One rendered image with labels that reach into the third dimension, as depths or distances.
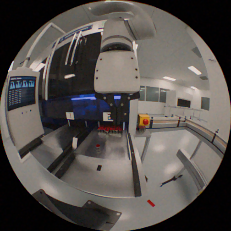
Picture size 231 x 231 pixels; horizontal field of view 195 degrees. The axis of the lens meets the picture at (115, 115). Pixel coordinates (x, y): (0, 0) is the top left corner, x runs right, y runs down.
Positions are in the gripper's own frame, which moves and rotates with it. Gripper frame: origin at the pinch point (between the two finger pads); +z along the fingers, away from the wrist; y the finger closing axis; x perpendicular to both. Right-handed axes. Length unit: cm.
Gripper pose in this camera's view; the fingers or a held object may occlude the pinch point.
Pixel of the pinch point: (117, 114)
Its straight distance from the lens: 16.4
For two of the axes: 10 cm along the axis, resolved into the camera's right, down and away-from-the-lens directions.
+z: 0.0, 9.7, 2.4
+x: -0.8, 2.4, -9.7
